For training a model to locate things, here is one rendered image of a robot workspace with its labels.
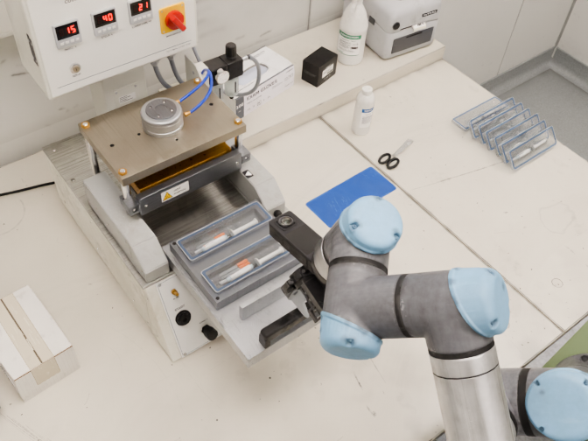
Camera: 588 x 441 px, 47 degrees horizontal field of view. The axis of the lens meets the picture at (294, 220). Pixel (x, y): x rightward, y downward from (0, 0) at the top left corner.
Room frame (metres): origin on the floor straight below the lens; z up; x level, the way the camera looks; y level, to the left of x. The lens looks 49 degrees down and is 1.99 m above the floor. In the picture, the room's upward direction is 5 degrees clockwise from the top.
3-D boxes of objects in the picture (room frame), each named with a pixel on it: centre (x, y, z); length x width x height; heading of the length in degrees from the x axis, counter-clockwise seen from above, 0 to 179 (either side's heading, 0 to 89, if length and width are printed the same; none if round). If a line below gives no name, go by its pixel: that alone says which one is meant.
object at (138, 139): (1.01, 0.28, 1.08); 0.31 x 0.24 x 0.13; 131
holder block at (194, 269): (0.78, 0.10, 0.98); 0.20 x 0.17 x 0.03; 131
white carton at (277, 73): (1.48, 0.15, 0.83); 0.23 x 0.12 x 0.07; 141
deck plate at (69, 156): (1.00, 0.29, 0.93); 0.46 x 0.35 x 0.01; 41
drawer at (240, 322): (0.74, 0.07, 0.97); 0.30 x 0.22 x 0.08; 41
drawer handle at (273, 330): (0.64, -0.02, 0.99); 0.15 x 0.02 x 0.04; 131
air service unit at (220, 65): (1.21, 0.19, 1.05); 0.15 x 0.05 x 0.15; 131
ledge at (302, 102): (1.62, -0.01, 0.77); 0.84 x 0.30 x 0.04; 132
